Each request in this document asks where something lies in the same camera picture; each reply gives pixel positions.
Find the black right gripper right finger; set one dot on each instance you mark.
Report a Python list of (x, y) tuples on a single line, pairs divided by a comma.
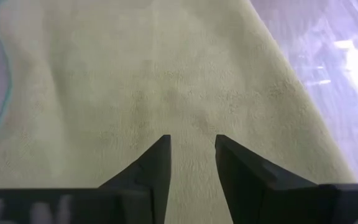
[(259, 202)]

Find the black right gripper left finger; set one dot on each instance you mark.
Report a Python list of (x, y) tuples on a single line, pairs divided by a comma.
[(129, 202)]

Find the pale green microfiber towel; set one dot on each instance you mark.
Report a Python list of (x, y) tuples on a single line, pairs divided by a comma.
[(135, 77)]

